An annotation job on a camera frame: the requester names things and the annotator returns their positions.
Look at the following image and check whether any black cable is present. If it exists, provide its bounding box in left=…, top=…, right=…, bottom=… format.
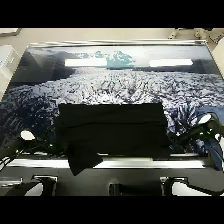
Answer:
left=186, top=181, right=224, bottom=197

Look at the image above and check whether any silver frame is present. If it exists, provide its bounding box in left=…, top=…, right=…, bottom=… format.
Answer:
left=0, top=157, right=224, bottom=197

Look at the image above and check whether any black garment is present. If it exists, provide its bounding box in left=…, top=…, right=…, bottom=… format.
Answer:
left=54, top=102, right=172, bottom=177

